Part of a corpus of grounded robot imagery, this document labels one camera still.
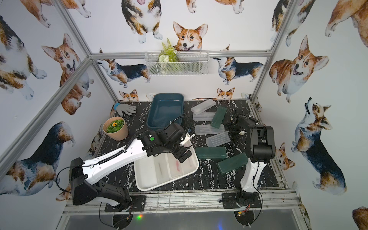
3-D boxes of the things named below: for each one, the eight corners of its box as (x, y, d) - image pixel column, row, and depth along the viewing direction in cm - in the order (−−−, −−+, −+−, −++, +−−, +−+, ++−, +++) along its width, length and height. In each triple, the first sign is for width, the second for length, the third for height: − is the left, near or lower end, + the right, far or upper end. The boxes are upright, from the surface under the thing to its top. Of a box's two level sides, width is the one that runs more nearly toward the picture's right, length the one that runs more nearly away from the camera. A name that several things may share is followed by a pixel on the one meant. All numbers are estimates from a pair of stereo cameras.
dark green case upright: (209, 127, 107) (210, 123, 103) (217, 109, 118) (218, 105, 114) (218, 130, 105) (219, 126, 101) (226, 112, 116) (227, 108, 112)
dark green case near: (221, 175, 85) (221, 174, 83) (215, 164, 89) (216, 163, 87) (250, 163, 89) (251, 161, 87) (243, 153, 93) (244, 151, 92)
